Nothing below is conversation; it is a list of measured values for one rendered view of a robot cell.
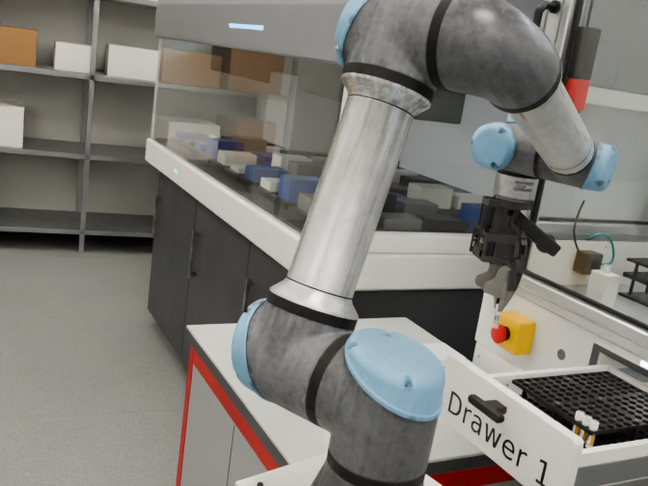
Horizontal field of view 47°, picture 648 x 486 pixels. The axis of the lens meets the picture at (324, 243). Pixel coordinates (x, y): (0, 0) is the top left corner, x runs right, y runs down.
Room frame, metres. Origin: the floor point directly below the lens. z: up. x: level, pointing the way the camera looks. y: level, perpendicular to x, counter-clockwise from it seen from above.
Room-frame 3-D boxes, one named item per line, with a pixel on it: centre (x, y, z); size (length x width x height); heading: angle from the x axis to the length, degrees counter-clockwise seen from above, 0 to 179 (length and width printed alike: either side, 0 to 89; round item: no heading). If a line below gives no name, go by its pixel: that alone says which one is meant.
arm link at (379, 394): (0.78, -0.09, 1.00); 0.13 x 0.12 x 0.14; 55
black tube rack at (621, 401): (1.12, -0.48, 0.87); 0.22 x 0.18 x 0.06; 118
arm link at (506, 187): (1.33, -0.33, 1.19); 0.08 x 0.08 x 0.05
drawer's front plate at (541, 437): (1.03, -0.31, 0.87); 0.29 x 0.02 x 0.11; 28
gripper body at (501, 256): (1.33, -0.32, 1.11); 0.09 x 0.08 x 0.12; 100
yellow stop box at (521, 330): (1.46, -0.42, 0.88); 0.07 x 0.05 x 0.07; 28
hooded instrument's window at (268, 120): (2.85, -0.08, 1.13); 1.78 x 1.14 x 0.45; 28
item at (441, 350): (1.54, -0.27, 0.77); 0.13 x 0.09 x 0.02; 119
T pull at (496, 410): (1.01, -0.28, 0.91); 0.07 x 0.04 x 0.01; 28
